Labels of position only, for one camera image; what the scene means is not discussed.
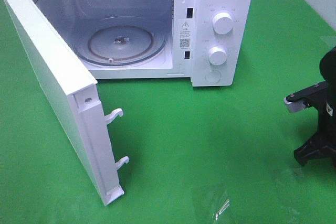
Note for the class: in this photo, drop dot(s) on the round white door button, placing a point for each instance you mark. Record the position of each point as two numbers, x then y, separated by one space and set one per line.
213 76

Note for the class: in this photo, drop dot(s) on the upper white round knob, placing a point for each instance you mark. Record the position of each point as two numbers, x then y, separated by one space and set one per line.
222 23

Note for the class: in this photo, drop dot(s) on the lower white round knob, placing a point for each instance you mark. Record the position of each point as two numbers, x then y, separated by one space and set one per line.
217 56

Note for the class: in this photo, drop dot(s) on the white round knob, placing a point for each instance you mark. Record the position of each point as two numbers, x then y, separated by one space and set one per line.
217 56
222 23

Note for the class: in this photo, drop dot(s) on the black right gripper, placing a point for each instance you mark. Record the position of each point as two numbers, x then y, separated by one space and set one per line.
322 143

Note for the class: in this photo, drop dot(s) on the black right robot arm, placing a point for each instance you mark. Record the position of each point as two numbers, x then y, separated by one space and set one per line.
327 68

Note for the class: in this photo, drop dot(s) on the white microwave door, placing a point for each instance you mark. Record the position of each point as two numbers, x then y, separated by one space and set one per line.
72 93

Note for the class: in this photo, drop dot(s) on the white microwave oven body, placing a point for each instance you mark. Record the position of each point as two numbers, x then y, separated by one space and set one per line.
186 52

